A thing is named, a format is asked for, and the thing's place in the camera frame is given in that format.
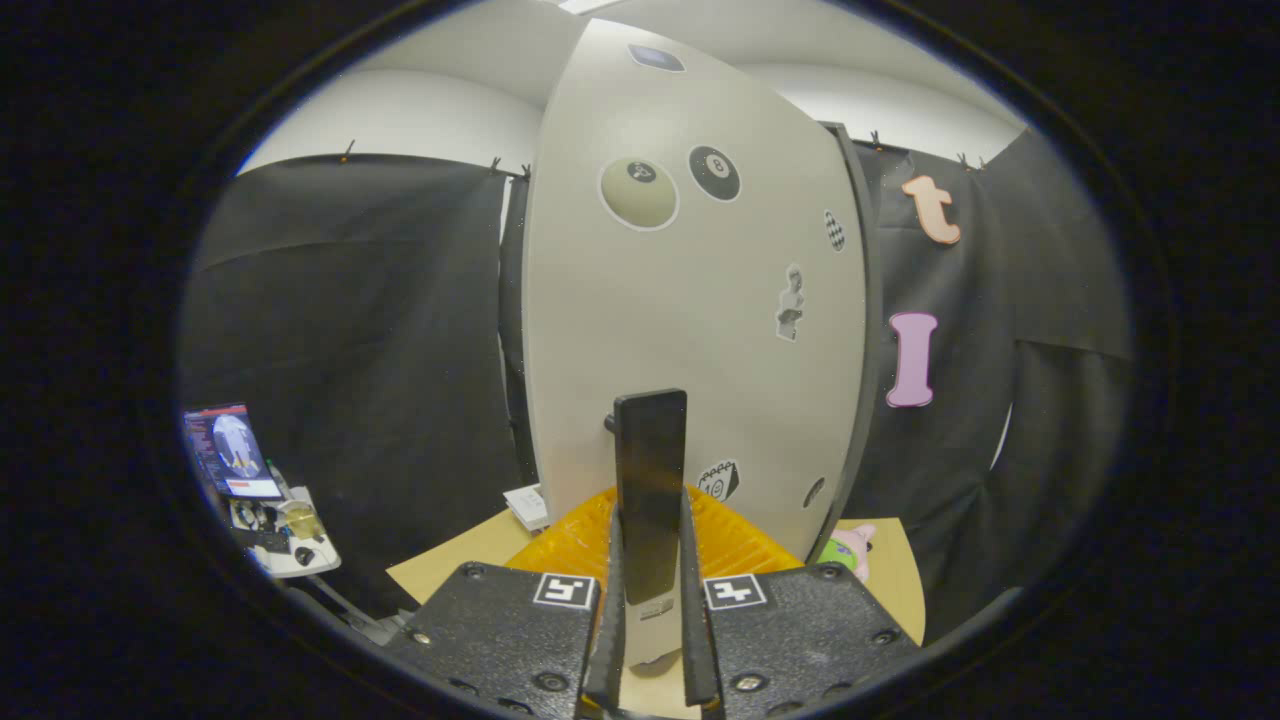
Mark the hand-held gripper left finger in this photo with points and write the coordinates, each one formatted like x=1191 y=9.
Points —
x=605 y=620

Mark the long ceiling light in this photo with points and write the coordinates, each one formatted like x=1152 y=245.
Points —
x=590 y=4

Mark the black backdrop cloth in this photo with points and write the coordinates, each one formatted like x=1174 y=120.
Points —
x=350 y=320

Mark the white shoe cabinet door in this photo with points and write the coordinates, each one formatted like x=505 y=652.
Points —
x=680 y=330

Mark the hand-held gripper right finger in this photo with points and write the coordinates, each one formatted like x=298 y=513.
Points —
x=698 y=620

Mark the white side table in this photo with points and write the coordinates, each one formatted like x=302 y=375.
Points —
x=300 y=545

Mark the white book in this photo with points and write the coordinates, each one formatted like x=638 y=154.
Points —
x=527 y=507

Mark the pink and green plush toy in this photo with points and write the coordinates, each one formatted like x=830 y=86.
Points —
x=855 y=550

